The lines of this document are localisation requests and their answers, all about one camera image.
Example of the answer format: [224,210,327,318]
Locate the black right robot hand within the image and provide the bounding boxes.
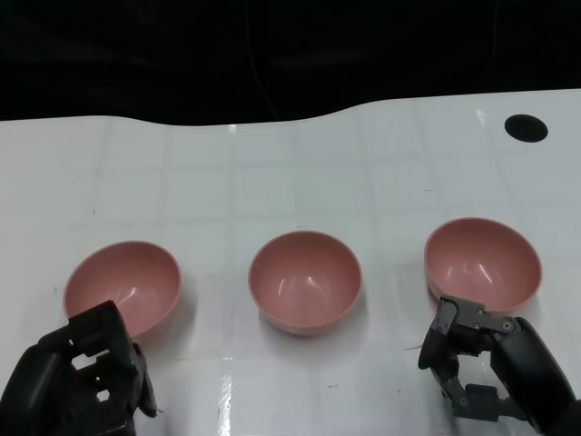
[417,295,581,436]

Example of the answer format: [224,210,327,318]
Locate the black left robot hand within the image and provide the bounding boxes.
[0,299,158,436]

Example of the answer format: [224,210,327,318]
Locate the pink plastic bowl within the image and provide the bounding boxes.
[424,216,544,314]
[247,230,363,337]
[63,240,182,340]

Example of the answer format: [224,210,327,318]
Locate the black round table cable hole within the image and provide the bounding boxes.
[504,114,549,144]

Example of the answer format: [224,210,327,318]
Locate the thin dark hanging cable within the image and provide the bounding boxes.
[246,0,279,122]

